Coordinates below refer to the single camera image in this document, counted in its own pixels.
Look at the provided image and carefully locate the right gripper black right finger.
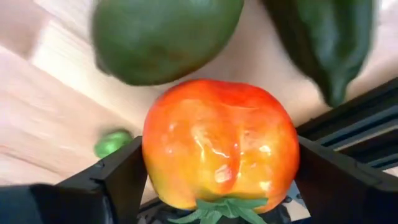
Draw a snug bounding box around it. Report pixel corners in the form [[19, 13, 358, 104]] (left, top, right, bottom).
[[294, 136, 398, 224]]

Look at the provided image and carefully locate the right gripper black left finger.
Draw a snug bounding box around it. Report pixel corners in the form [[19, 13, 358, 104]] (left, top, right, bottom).
[[0, 136, 149, 224]]

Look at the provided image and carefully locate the orange persimmon with green calyx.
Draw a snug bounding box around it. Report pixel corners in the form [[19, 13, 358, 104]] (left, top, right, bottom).
[[142, 78, 301, 224]]

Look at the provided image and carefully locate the dark green poblano pepper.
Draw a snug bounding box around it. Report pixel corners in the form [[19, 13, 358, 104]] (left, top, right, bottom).
[[261, 0, 377, 108]]

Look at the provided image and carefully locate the green avocado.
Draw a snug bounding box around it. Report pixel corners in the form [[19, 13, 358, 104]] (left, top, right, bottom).
[[91, 0, 245, 86]]

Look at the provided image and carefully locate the small green lime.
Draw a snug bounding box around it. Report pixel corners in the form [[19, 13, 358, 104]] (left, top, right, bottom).
[[94, 129, 134, 159]]

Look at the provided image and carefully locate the black aluminium table frame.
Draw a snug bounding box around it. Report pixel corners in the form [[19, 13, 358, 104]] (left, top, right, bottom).
[[297, 77, 398, 170]]

